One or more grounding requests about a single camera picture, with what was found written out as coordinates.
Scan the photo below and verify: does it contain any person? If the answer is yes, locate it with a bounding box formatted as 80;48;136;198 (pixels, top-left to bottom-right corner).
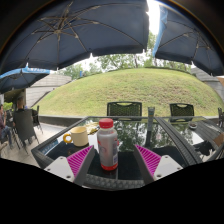
15;97;29;113
0;103;15;149

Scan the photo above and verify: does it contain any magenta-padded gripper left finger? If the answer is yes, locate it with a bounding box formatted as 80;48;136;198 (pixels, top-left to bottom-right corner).
44;145;98;187

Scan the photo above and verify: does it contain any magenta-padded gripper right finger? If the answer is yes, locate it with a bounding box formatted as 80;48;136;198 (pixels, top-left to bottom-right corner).
133;144;184;185

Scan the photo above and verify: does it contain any navy umbrella with light-blue edge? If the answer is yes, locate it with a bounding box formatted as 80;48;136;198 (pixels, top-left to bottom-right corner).
152;3;224;77

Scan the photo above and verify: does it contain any red-capped clear drink bottle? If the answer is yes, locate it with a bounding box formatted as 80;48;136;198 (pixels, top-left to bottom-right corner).
96;118;119;169

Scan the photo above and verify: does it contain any dark wicker-edged side table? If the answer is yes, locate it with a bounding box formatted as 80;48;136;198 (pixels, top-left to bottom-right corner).
156;115;224;164

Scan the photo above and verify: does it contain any dark wicker chair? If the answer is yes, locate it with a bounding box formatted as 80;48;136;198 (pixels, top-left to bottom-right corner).
31;105;44;134
12;109;40;149

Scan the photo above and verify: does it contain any small navy umbrella blue trim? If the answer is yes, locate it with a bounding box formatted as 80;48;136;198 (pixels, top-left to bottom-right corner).
0;65;51;95

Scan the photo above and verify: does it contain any grey umbrella pole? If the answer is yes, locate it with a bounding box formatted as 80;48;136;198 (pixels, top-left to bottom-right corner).
147;106;156;133

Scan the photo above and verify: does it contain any large navy patio umbrella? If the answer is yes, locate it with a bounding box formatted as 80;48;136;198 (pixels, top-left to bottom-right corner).
0;0;150;76

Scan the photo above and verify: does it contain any cream mug with yellow handle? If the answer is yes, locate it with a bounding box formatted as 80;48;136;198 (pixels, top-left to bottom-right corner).
62;126;90;148

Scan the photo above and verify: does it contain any dark mesh-back chair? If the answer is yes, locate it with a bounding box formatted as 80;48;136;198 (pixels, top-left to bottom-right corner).
169;102;195;118
217;107;224;128
106;101;143;118

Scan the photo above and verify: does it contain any yellow snack packet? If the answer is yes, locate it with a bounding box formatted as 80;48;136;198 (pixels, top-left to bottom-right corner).
87;121;100;135

